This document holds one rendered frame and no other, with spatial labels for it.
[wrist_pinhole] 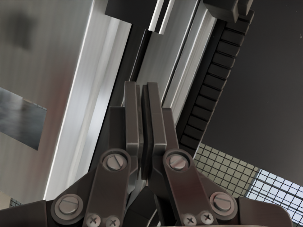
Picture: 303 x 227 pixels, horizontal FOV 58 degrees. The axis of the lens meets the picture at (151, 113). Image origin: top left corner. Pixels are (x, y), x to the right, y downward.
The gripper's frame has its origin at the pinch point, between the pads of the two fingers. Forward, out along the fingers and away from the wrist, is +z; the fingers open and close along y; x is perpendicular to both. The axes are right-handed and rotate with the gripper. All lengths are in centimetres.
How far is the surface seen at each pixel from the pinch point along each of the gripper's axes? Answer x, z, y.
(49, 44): 0.5, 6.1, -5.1
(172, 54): -11.7, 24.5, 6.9
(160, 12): 2.1, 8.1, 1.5
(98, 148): -28.0, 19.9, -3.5
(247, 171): -499, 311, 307
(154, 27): 1.9, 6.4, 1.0
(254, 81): -26, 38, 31
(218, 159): -500, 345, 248
